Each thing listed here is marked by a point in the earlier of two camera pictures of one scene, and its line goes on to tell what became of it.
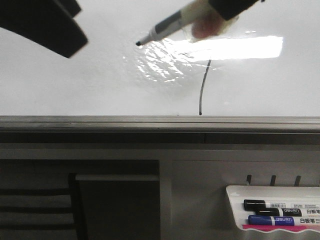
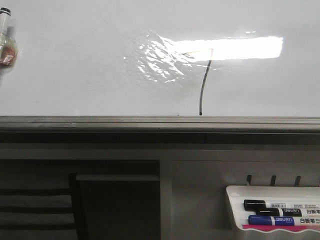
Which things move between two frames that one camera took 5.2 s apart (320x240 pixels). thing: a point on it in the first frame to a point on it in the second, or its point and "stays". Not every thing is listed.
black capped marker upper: [252, 205] stays
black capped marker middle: [289, 212] stays
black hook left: [248, 179] stays
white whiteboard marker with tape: [196, 20] to [8, 47]
